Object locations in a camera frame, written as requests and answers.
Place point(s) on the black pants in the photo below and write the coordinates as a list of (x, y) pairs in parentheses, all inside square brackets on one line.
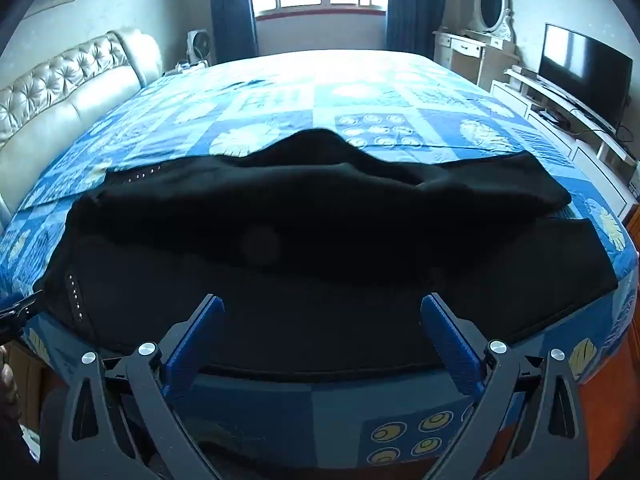
[(300, 260)]

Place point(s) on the white desk fan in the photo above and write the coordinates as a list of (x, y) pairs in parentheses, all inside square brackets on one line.
[(200, 46)]

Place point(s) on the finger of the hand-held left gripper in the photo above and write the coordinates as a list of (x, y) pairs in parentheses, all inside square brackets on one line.
[(17, 312)]

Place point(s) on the person's left hand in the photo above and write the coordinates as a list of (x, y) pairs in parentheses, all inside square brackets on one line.
[(7, 387)]

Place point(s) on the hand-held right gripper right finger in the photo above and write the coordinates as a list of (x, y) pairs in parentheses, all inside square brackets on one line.
[(450, 345)]

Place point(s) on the white dressing table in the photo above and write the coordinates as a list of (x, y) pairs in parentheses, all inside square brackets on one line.
[(465, 52)]

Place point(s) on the dark blue curtain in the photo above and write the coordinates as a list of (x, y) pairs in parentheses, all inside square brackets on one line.
[(231, 10), (415, 5)]

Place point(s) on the brown wooden cabinet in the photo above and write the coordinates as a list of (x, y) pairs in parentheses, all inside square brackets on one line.
[(634, 240)]

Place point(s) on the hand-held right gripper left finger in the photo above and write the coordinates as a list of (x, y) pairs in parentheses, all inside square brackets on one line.
[(196, 344)]

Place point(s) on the white oval vanity mirror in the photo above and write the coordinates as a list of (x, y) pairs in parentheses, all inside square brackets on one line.
[(491, 2)]

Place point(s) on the black flat television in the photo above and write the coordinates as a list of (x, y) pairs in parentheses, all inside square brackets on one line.
[(580, 72)]

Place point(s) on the black set-top box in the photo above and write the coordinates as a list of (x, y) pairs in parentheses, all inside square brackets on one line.
[(552, 116)]

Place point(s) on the white television stand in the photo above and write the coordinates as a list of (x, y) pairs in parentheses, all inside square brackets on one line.
[(565, 135)]

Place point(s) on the beige tufted leather headboard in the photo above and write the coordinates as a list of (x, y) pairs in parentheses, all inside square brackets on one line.
[(50, 110)]

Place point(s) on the blue printed bed sheet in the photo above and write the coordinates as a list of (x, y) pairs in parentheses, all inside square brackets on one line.
[(350, 95)]

